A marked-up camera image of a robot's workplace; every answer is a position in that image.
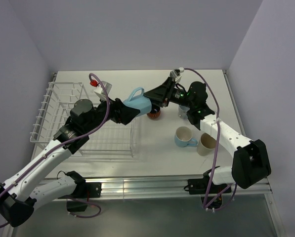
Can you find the light blue cream-lined mug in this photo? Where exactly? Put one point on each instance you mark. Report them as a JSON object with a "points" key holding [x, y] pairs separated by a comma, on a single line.
{"points": [[184, 138]]}

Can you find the tall light blue mug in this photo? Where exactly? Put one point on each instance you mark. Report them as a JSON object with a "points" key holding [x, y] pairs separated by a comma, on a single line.
{"points": [[138, 101]]}

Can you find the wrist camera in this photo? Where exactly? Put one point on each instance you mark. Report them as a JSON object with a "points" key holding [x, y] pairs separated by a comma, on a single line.
{"points": [[176, 74], [98, 89]]}

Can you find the white wire dish rack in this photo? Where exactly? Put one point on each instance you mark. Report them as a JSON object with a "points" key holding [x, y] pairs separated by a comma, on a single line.
{"points": [[60, 97]]}

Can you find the grey footed mug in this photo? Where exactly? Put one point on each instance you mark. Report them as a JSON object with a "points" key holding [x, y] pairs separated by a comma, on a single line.
{"points": [[182, 111]]}

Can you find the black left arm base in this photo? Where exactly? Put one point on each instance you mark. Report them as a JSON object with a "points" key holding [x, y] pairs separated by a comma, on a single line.
{"points": [[79, 199]]}

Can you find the orange black mug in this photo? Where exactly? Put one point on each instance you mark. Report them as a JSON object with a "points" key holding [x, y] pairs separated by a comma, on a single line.
{"points": [[154, 113]]}

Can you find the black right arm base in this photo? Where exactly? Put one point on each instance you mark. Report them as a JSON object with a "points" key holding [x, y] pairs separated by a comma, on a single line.
{"points": [[199, 186]]}

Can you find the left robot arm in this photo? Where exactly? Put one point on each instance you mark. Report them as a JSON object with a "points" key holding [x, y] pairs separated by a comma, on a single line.
{"points": [[84, 120]]}

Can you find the aluminium mounting rail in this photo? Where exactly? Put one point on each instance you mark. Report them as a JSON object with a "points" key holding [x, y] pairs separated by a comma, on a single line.
{"points": [[112, 188]]}

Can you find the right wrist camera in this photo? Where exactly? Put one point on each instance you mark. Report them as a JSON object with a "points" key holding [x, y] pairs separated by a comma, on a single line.
{"points": [[176, 74]]}

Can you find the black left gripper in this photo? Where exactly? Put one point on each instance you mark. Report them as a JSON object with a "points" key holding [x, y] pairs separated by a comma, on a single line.
{"points": [[121, 113]]}

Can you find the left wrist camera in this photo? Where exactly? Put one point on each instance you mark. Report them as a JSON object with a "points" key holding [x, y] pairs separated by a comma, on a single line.
{"points": [[98, 89]]}

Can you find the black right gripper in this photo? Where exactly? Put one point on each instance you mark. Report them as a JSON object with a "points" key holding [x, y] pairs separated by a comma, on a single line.
{"points": [[161, 95]]}

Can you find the beige cup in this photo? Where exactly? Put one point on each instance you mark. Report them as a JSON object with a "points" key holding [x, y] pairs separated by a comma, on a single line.
{"points": [[206, 145]]}

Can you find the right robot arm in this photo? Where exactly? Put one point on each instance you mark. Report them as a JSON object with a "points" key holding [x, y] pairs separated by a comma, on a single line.
{"points": [[250, 162]]}

